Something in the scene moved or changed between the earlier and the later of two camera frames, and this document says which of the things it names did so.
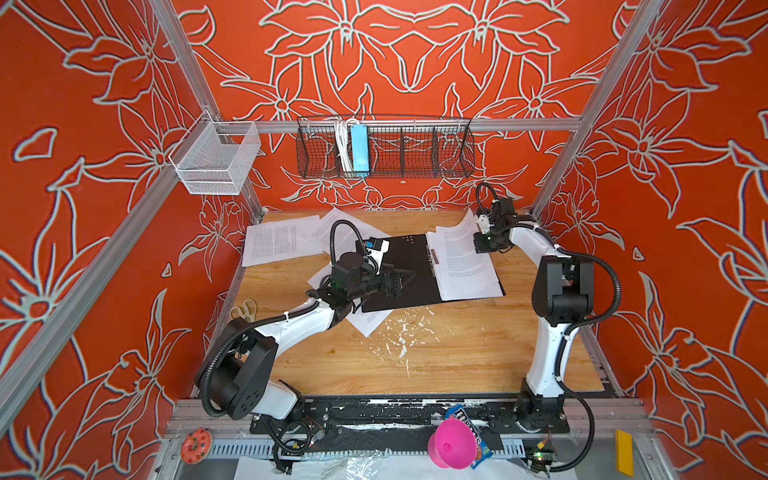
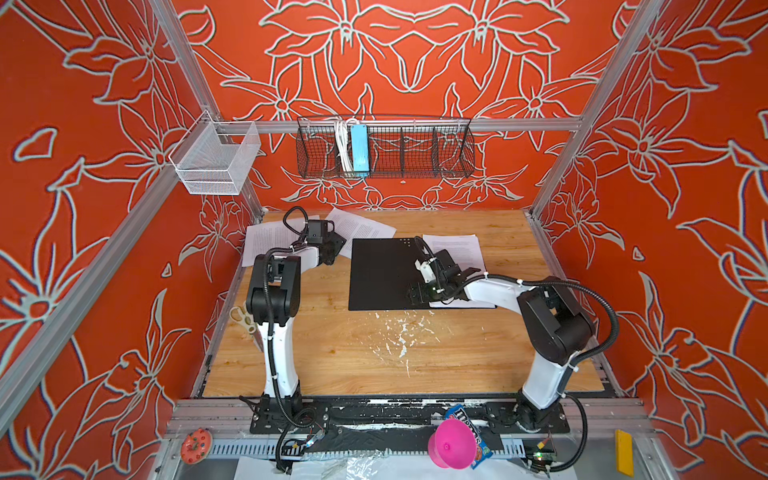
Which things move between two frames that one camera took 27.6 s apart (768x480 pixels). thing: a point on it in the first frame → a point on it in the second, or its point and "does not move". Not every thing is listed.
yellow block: [624, 453] does not move
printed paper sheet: [280, 240] does not move
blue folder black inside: [412, 252] does not move
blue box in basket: [360, 150] does not move
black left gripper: [394, 290] → [336, 243]
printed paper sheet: [365, 321] → [465, 250]
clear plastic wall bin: [216, 157] does not move
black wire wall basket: [398, 147] does not move
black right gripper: [481, 246] → [420, 292]
